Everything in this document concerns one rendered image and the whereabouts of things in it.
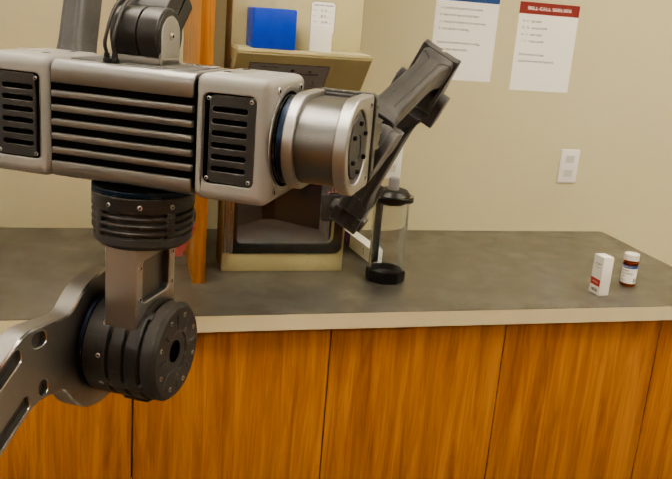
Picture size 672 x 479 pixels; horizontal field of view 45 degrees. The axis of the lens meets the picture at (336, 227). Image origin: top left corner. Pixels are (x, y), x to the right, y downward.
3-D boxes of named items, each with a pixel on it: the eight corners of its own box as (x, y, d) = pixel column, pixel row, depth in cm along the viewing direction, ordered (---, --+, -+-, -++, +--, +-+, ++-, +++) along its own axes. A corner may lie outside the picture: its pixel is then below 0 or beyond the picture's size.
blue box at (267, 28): (245, 45, 193) (247, 6, 191) (286, 47, 196) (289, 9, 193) (252, 48, 184) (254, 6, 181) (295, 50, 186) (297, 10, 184)
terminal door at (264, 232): (224, 253, 206) (231, 95, 196) (340, 253, 214) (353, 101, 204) (225, 254, 205) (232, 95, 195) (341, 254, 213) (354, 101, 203)
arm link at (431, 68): (429, 24, 150) (475, 54, 149) (396, 82, 158) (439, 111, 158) (329, 107, 115) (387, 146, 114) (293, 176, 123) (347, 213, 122)
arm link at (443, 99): (395, 73, 151) (443, 105, 150) (407, 61, 155) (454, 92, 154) (319, 217, 182) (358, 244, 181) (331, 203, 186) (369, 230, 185)
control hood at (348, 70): (228, 86, 195) (229, 43, 193) (357, 93, 204) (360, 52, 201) (234, 92, 185) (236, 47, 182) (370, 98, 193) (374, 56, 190)
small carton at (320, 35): (309, 49, 195) (311, 24, 194) (330, 51, 195) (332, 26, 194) (309, 50, 190) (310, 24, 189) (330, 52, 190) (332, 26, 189)
